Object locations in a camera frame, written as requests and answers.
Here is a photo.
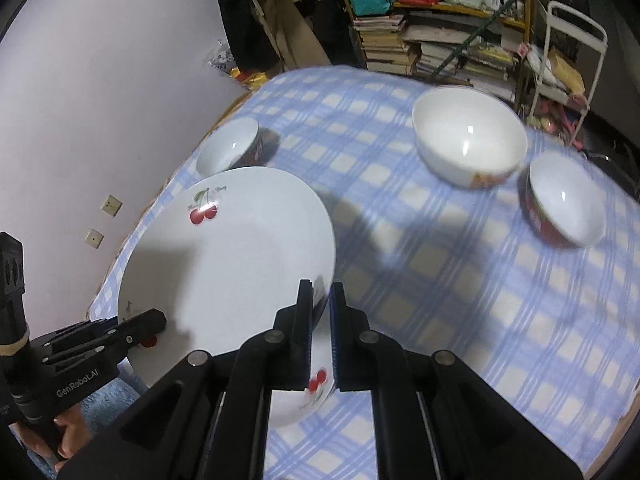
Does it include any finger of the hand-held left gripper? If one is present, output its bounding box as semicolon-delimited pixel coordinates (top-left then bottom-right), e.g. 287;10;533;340
41;332;132;368
30;308;167;348

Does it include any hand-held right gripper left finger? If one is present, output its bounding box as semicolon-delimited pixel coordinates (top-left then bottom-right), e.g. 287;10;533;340
55;279;315;480

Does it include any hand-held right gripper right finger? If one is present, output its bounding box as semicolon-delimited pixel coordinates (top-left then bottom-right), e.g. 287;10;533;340
329;282;583;480

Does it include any large cherry print plate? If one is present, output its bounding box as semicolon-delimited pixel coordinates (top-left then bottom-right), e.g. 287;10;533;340
117;166;337;361

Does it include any small red patterned bowl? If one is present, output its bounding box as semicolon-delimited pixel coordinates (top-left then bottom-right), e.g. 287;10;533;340
196;116;279;177
522;151;606;250

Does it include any large white bowl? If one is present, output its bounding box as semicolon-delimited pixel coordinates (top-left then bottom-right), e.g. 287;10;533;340
411;86;529;190

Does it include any person's left hand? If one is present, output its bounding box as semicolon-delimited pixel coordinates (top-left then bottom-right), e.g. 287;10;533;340
16;402;96;478

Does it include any light blue fleece cloth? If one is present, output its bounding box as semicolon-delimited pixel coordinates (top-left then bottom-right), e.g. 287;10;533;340
75;375;148;416

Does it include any blue plaid bed sheet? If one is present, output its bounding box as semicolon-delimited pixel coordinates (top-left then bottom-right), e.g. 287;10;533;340
90;65;640;480

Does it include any yellow packet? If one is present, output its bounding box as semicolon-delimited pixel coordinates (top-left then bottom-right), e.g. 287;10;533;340
229;67;272;92

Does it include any clear plastic bag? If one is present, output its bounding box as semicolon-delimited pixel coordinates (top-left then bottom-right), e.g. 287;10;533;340
206;39;237;72

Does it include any stack of old books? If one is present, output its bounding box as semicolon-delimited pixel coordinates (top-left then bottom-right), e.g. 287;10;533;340
351;14;419;74

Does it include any black coat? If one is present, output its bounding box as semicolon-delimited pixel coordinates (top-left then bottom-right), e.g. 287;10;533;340
216;0;282;74

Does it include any pink plastic item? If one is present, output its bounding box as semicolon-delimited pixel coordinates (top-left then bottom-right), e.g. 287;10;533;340
549;104;587;152

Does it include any pile of magazines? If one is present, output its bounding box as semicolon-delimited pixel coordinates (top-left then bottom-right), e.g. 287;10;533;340
400;11;519;104

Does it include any dark hanging garment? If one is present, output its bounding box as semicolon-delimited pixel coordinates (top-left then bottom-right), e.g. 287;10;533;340
300;0;362;67

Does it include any beige coat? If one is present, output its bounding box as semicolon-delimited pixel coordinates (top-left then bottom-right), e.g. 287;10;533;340
249;0;332;69

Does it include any dark green pole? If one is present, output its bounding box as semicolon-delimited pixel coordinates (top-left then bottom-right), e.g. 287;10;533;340
429;0;532;82

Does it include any yellow envelope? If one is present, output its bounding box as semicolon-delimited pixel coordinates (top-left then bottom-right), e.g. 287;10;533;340
546;47;587;97

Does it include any wooden shelf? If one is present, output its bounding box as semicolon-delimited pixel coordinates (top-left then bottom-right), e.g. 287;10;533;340
329;0;537;107

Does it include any white metal cart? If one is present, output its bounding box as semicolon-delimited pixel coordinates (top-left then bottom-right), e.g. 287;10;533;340
519;1;609;147

